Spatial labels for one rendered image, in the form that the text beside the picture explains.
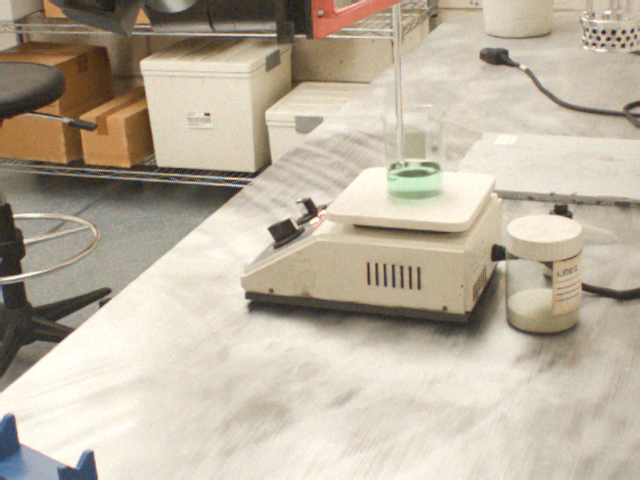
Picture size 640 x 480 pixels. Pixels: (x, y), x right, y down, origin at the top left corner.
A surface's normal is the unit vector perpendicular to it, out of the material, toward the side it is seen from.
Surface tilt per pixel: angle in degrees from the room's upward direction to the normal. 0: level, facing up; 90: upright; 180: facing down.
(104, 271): 0
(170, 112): 92
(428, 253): 90
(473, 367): 0
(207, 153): 92
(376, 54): 90
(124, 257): 0
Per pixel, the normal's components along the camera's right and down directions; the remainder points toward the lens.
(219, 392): -0.05, -0.93
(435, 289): -0.34, 0.36
